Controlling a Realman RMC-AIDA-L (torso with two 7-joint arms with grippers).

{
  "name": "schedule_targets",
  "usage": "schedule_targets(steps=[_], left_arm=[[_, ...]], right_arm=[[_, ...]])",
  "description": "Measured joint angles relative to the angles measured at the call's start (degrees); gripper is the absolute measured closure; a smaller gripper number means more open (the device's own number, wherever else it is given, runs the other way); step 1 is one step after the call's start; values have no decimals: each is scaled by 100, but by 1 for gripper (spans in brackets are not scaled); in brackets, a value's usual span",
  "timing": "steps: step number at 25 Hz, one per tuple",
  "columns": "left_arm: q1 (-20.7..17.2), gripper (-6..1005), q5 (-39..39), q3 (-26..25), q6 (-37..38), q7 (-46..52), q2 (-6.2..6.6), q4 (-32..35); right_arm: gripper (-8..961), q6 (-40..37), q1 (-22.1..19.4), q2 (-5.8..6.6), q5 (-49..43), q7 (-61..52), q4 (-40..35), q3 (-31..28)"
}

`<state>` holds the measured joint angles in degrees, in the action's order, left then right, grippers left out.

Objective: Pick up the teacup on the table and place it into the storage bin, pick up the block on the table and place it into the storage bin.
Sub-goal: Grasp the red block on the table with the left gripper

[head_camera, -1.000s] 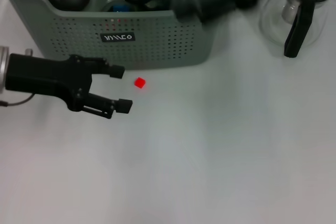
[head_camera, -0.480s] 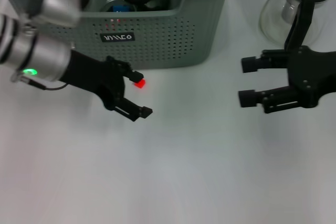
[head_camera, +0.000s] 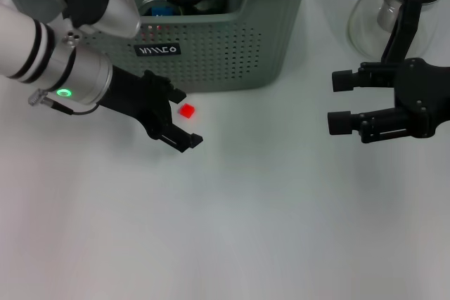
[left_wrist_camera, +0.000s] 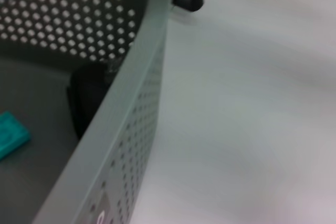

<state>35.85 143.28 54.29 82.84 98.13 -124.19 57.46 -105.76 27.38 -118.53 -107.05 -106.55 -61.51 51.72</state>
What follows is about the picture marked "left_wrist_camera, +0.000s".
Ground grey-green perforated storage bin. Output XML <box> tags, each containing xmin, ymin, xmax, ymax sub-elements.
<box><xmin>0</xmin><ymin>0</ymin><xmax>176</xmax><ymax>224</ymax></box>

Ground glass teacup with black sleeve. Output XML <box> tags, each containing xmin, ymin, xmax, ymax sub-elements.
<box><xmin>67</xmin><ymin>62</ymin><xmax>118</xmax><ymax>141</ymax></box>

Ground teal square building block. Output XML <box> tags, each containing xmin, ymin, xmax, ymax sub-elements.
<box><xmin>0</xmin><ymin>111</ymin><xmax>32</xmax><ymax>161</ymax></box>

